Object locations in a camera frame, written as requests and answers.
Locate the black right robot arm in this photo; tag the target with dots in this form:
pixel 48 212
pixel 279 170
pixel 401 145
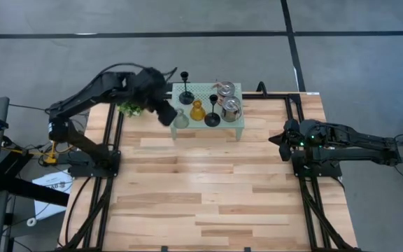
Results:
pixel 362 147

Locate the amber ribbed glass candle holder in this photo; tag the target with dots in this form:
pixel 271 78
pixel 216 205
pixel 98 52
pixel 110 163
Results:
pixel 197 112

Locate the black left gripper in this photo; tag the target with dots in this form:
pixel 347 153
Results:
pixel 150 87

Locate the white printed paper sheet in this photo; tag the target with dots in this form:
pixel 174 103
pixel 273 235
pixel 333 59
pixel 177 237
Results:
pixel 52 182

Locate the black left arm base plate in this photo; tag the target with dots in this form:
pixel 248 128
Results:
pixel 79 171

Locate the black aluminium table frame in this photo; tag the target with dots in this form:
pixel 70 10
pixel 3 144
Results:
pixel 271 96

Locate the black table edge clip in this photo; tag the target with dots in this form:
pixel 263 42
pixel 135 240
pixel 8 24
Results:
pixel 247 249
pixel 164 249

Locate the black stand leg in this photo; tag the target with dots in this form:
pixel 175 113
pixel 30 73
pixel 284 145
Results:
pixel 33 190

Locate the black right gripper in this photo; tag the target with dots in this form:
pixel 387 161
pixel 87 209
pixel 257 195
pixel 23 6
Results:
pixel 296 141

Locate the yellow clamp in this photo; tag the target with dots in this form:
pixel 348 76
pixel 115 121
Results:
pixel 51 157

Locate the white tape roll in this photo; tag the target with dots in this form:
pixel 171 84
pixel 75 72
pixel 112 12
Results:
pixel 31 222

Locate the clear ribbed glass candle holder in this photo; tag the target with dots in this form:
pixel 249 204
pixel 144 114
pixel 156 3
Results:
pixel 181 120

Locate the small potted green plant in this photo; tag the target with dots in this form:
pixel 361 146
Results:
pixel 131 110

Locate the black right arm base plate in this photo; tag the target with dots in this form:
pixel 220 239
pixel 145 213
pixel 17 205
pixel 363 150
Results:
pixel 327 171

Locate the green perforated metal shelf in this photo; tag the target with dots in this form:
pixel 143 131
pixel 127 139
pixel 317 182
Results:
pixel 205 91

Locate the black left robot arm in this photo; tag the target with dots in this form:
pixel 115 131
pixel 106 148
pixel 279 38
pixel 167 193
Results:
pixel 79 136

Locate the black metal candlestick holder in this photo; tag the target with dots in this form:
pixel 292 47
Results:
pixel 212 120
pixel 186 98

